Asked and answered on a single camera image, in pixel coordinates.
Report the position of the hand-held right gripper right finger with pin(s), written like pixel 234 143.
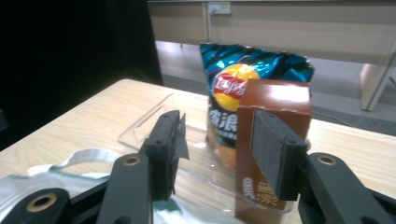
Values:
pixel 277 155

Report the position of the black curtain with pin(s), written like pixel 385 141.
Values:
pixel 62 46

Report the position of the clear plastic tray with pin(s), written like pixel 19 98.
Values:
pixel 202 177

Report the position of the blue potato chips bag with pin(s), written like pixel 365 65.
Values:
pixel 224 71

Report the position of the white wall socket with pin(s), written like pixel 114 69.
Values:
pixel 219 7

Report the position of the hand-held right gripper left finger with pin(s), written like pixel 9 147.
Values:
pixel 165 146

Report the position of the beige office desk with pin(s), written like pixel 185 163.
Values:
pixel 295 28

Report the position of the white printed tote bag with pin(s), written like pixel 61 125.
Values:
pixel 46 177

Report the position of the brown carton box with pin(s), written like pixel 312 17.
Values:
pixel 277 96

